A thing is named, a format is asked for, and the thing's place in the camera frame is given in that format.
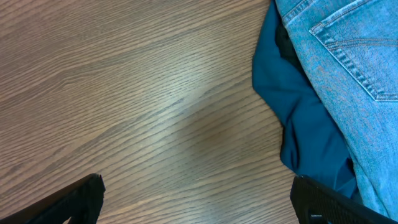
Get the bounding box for medium blue denim jeans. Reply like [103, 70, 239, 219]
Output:
[276, 0, 397, 220]

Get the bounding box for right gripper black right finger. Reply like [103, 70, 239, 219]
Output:
[290, 175, 397, 224]

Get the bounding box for dark blue garment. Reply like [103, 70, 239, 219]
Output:
[252, 1, 362, 203]

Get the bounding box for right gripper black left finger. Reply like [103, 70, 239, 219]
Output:
[1, 174, 106, 224]

